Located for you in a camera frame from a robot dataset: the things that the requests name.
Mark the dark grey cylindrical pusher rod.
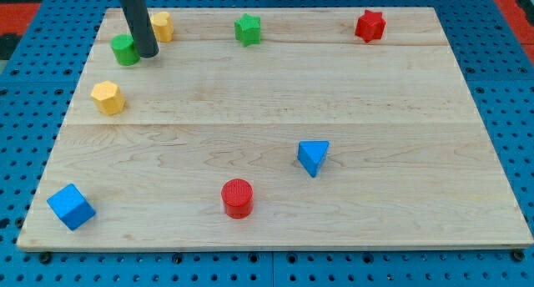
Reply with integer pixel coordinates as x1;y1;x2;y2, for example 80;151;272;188
119;0;159;58

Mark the yellow heart block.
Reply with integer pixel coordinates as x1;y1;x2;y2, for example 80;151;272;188
150;12;174;43

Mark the green star block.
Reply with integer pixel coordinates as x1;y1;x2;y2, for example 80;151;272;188
234;13;261;47

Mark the red star block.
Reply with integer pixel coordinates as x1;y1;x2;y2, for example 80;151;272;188
355;9;386;43

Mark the green cylinder block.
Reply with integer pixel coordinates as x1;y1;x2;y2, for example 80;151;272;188
110;34;140;66

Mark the yellow hexagon block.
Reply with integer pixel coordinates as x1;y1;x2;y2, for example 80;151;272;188
91;80;126;115

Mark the blue cube block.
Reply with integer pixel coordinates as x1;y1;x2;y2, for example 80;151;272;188
47;184;96;230

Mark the red cylinder block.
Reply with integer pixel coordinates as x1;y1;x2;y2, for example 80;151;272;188
221;179;254;219

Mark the blue triangle block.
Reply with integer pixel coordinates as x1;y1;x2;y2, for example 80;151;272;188
297;140;330;178

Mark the light wooden board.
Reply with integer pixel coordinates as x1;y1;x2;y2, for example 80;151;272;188
17;8;533;252

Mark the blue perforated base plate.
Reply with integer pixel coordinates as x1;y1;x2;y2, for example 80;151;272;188
1;0;533;286

